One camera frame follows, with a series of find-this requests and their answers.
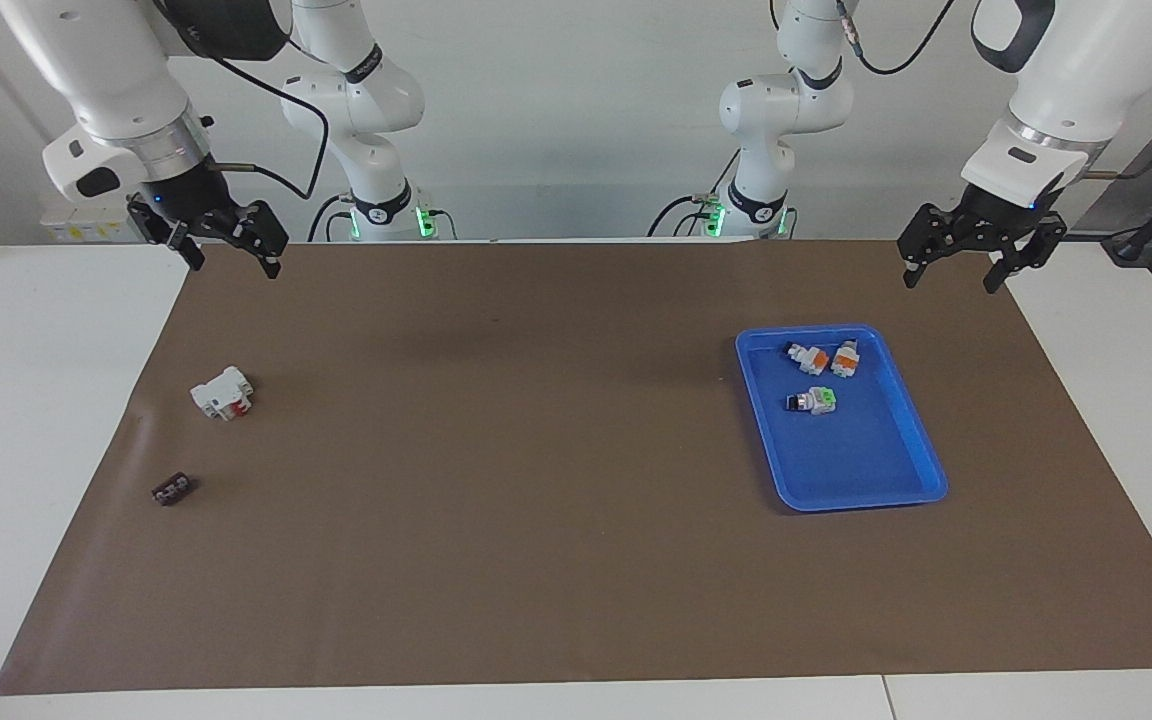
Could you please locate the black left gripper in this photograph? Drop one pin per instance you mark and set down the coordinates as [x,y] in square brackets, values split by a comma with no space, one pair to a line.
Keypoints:
[996,215]

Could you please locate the green-backed selector switch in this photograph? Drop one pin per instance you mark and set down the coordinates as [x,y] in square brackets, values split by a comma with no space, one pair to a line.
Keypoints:
[816,400]

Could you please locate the small dark brown component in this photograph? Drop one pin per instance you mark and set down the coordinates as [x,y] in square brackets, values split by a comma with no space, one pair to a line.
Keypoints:
[172,490]

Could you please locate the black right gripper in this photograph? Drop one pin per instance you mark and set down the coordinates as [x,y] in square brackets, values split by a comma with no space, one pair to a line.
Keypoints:
[191,200]

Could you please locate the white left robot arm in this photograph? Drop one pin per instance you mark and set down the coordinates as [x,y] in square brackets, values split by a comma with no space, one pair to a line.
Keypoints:
[1066,80]

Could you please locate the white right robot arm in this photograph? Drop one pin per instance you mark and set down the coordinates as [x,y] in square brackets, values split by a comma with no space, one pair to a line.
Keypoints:
[106,70]

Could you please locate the blue plastic tray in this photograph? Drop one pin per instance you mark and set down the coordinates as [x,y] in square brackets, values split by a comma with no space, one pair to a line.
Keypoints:
[856,460]

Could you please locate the white wall socket box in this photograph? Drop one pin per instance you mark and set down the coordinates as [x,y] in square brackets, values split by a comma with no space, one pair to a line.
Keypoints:
[61,225]

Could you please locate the white red circuit breaker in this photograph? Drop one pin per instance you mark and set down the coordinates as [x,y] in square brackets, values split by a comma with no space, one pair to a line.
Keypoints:
[221,395]

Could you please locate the brown table mat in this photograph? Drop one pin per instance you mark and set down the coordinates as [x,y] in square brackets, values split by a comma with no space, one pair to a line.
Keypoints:
[536,550]

